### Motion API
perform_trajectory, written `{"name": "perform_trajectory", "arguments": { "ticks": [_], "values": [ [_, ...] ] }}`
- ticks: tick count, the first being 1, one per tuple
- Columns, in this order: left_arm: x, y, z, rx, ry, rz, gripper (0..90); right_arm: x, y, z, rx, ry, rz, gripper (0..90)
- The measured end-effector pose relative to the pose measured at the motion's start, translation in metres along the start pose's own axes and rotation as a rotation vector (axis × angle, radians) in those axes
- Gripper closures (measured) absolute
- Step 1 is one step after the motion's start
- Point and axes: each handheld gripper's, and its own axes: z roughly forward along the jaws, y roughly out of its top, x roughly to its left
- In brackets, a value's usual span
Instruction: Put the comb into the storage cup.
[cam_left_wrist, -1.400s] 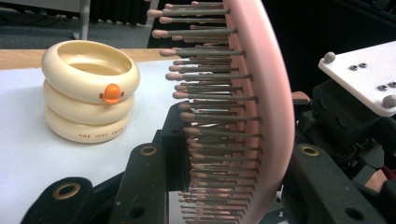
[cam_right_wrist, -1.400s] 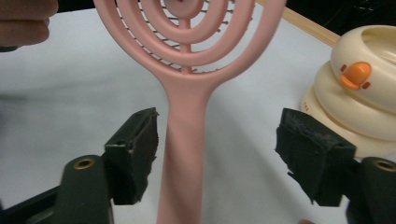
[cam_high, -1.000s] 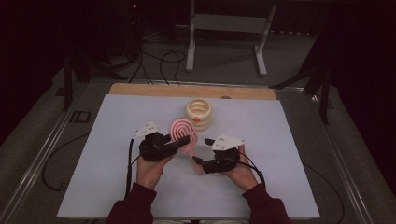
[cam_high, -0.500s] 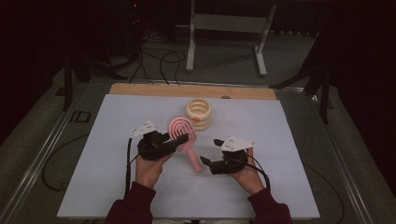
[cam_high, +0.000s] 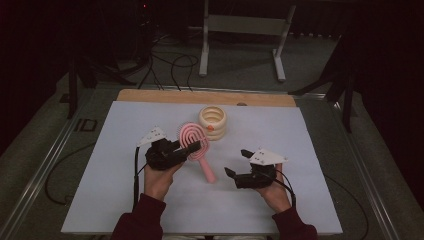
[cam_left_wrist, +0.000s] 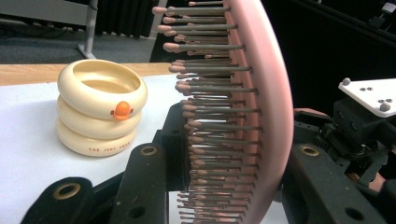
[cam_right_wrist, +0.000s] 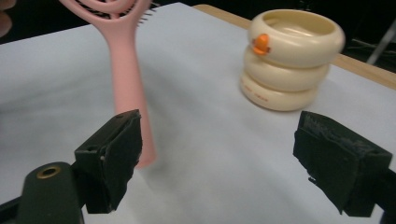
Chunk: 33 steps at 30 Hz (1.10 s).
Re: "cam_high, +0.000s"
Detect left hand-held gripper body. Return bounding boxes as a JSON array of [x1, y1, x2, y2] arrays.
[[136, 125, 189, 172]]

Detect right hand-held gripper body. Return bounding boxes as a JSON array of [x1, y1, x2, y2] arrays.
[[233, 148, 289, 190]]

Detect pink hairbrush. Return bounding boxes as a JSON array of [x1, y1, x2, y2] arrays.
[[178, 121, 218, 184]]

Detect cream ringed holder cup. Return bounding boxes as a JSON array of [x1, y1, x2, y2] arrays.
[[198, 105, 228, 142]]

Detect person's right hand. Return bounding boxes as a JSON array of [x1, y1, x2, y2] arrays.
[[254, 176, 293, 215]]

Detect person's left hand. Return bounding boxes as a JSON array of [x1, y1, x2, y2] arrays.
[[143, 161, 186, 202]]

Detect wooden table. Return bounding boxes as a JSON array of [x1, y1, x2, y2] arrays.
[[116, 88, 298, 108]]

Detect white table mat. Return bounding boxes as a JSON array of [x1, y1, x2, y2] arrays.
[[60, 100, 344, 236]]

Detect black tripod stand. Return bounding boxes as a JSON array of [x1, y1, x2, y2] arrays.
[[66, 56, 138, 120], [288, 33, 356, 134]]

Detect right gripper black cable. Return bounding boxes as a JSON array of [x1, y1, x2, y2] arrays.
[[266, 169, 298, 209]]

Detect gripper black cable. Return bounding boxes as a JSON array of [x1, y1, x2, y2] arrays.
[[132, 146, 148, 212], [266, 169, 298, 209]]

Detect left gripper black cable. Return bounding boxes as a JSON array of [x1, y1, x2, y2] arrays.
[[132, 146, 148, 212]]

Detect black floor cables bundle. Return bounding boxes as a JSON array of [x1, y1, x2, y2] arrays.
[[136, 49, 201, 93]]

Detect black floor cable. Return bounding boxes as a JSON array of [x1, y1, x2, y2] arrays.
[[44, 141, 98, 206], [324, 173, 370, 240]]

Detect metal floor rail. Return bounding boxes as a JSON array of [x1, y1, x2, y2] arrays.
[[333, 99, 406, 240], [0, 96, 98, 240]]

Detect white metal stand frame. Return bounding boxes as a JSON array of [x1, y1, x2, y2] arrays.
[[198, 0, 297, 83]]

